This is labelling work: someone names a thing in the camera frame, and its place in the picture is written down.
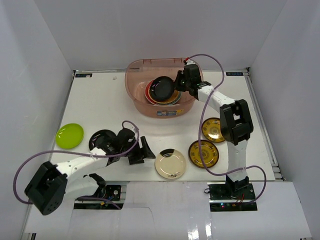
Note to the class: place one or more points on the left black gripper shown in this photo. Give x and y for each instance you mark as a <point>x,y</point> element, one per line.
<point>138,153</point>

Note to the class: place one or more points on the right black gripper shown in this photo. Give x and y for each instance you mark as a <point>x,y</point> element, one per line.
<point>181,74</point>

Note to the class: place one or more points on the woven bamboo plate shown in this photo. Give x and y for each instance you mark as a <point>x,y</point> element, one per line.
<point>173,99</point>

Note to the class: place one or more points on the black glossy plate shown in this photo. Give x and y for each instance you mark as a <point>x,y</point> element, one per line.
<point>162,88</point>

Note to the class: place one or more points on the cream plate with black patch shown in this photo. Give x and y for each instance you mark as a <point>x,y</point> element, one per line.
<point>170,164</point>

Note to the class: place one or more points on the red teal floral plate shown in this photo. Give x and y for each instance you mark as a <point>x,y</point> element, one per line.
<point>148,87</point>

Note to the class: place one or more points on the yellow patterned plate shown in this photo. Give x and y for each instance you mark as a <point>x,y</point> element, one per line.
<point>211,130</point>
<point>210,154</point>

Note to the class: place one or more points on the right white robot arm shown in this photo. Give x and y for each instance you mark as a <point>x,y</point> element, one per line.
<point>236,123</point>

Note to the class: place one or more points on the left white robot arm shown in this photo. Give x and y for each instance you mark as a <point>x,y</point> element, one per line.
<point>78,178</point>

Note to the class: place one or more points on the pink translucent plastic bin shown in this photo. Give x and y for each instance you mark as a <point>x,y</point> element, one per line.
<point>140,72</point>

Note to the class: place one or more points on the right table label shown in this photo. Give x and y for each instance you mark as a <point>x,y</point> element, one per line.
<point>234,74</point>

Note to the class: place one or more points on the table label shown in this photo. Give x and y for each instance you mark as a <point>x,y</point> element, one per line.
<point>234,74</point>
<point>83,75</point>

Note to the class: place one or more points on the lime green plate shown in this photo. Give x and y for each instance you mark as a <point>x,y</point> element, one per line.
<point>69,136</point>

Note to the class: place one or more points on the left table label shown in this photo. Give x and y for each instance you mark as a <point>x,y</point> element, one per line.
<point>83,75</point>

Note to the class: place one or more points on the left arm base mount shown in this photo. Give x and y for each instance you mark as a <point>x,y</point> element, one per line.
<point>115,193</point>

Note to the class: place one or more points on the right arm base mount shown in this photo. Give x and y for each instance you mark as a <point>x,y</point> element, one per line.
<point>222,200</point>

